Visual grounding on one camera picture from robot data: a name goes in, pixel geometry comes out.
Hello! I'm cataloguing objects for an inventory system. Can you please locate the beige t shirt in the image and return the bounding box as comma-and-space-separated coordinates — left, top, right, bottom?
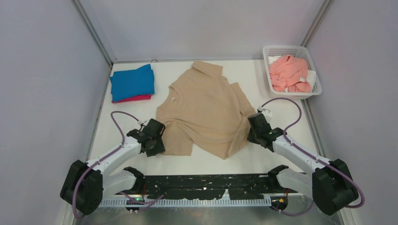
156, 61, 255, 159

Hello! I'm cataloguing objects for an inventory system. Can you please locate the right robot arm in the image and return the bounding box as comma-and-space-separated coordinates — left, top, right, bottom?
247, 112, 360, 216

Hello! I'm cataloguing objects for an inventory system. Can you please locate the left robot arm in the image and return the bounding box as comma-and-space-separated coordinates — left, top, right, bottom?
60, 119, 165, 216

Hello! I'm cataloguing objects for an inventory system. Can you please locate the pink folded t shirt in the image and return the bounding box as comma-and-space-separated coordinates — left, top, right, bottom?
112, 95, 152, 104

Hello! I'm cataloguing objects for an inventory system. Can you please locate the blue folded t shirt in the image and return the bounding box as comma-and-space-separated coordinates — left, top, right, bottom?
110, 64, 155, 101

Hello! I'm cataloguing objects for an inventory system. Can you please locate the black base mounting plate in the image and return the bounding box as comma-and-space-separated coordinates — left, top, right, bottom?
138, 173, 287, 200

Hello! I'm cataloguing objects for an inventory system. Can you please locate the salmon t shirt in basket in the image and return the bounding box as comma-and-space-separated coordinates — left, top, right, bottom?
268, 55, 312, 93

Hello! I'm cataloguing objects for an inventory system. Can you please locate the white plastic basket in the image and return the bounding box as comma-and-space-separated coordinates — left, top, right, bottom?
262, 45, 322, 99

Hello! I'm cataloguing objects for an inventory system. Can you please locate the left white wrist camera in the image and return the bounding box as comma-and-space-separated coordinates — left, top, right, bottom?
137, 120, 149, 126

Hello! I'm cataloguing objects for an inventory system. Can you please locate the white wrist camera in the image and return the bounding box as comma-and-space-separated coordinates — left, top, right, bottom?
257, 106, 273, 120
137, 120, 149, 126

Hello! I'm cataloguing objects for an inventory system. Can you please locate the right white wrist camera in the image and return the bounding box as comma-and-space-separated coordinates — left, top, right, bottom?
257, 106, 273, 120

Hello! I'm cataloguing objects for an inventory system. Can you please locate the white slotted cable duct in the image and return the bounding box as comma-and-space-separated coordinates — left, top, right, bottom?
99, 196, 271, 208

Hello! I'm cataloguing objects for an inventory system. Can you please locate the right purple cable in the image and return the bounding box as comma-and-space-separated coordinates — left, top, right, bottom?
260, 97, 366, 209

